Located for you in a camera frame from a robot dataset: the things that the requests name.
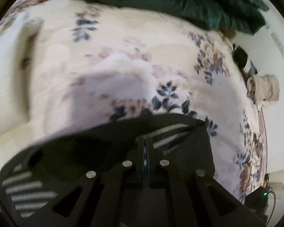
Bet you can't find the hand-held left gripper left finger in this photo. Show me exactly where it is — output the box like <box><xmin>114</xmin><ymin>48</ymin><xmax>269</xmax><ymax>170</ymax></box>
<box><xmin>21</xmin><ymin>137</ymin><xmax>146</xmax><ymax>227</ymax></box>

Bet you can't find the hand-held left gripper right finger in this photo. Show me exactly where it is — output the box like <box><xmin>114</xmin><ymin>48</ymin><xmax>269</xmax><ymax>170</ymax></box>
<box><xmin>145</xmin><ymin>137</ymin><xmax>267</xmax><ymax>227</ymax></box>

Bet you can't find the black garment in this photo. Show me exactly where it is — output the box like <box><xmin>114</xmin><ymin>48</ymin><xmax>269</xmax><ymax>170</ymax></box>
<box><xmin>0</xmin><ymin>113</ymin><xmax>216</xmax><ymax>227</ymax></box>

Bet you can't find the floral fleece blanket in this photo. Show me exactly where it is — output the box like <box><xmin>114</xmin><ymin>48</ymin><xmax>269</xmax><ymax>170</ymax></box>
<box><xmin>0</xmin><ymin>0</ymin><xmax>269</xmax><ymax>206</ymax></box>

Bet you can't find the black device with green light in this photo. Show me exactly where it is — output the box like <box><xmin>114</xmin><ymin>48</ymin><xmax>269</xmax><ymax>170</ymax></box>
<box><xmin>245</xmin><ymin>186</ymin><xmax>271</xmax><ymax>214</ymax></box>

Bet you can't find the beige crumpled cloth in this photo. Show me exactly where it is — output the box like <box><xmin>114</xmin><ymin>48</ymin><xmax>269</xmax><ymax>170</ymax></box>
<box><xmin>246</xmin><ymin>74</ymin><xmax>280</xmax><ymax>107</ymax></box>

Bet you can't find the dark object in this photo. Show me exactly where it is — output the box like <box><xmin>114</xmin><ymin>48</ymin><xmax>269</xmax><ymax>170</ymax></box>
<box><xmin>232</xmin><ymin>44</ymin><xmax>257</xmax><ymax>74</ymax></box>

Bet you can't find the cream pillow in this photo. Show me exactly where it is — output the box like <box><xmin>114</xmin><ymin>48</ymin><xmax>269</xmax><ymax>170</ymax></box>
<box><xmin>0</xmin><ymin>12</ymin><xmax>43</xmax><ymax>128</ymax></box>

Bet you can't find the black cable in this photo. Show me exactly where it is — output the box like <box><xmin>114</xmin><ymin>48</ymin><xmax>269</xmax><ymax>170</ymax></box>
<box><xmin>263</xmin><ymin>174</ymin><xmax>277</xmax><ymax>223</ymax></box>

